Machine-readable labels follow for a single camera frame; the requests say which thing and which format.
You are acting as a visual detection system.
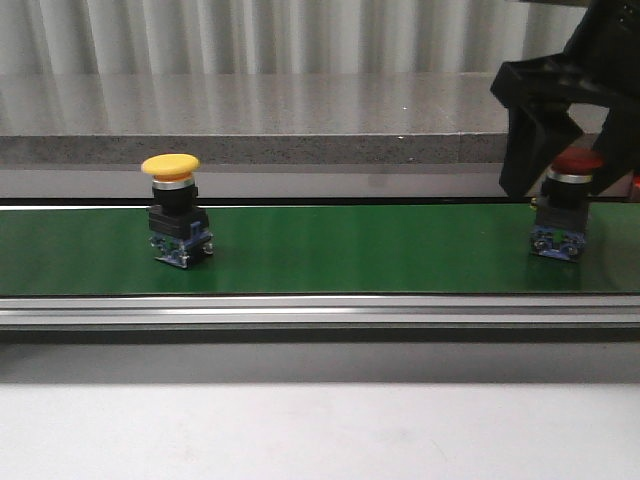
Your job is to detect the yellow mushroom push button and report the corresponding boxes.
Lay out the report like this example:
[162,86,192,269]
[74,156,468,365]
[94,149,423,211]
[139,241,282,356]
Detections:
[141,153,213,269]

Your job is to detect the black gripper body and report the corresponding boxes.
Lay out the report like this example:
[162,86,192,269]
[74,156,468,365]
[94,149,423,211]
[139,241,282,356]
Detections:
[491,1,639,114]

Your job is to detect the grey speckled stone countertop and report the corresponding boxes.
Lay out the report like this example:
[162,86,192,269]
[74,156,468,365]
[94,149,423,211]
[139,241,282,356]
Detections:
[1,73,507,172]

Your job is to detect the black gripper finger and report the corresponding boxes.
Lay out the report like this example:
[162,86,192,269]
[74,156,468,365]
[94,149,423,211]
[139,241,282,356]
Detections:
[499,102,583,196]
[587,94,639,195]

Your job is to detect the white pleated curtain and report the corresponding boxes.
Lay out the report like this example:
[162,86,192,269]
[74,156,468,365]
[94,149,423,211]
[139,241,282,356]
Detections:
[1,1,584,75]

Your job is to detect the aluminium conveyor side rail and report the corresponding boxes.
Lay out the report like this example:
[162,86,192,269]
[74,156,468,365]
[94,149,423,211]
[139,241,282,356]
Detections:
[1,294,639,344]

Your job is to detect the green conveyor belt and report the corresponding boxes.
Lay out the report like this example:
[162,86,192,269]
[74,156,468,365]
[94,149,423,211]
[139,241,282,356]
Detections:
[1,203,639,296]

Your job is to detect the red mushroom push button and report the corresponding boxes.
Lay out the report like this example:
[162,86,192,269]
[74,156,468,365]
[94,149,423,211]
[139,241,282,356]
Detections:
[530,147,604,262]

